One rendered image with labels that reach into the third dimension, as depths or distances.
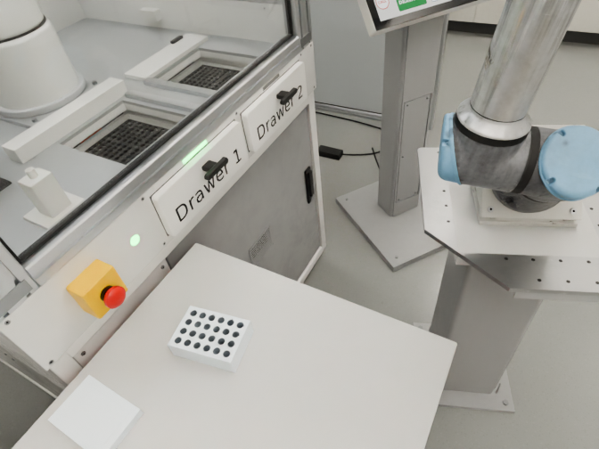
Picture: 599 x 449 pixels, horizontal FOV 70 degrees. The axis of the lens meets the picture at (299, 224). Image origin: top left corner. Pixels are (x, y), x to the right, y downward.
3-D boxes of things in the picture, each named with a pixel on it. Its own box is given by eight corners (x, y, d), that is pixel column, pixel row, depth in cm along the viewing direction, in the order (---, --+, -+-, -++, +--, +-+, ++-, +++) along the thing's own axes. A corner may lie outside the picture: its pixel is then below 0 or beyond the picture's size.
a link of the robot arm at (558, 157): (575, 209, 78) (618, 207, 64) (498, 195, 80) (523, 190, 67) (589, 143, 77) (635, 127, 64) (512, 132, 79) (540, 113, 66)
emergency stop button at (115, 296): (131, 297, 75) (122, 283, 73) (115, 314, 73) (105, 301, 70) (119, 290, 77) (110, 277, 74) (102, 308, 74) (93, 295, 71)
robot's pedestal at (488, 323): (496, 330, 156) (570, 165, 102) (513, 413, 136) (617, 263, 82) (412, 324, 161) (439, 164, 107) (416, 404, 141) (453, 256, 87)
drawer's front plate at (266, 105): (307, 97, 125) (304, 61, 117) (254, 153, 108) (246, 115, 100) (302, 96, 126) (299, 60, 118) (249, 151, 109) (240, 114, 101)
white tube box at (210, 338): (254, 330, 79) (250, 320, 76) (235, 372, 74) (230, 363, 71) (195, 315, 83) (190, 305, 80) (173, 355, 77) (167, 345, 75)
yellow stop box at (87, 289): (132, 290, 78) (116, 266, 73) (102, 322, 74) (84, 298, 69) (112, 281, 80) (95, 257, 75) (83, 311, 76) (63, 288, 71)
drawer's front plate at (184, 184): (249, 159, 107) (240, 120, 99) (174, 238, 90) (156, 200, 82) (243, 157, 107) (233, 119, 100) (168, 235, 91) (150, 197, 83)
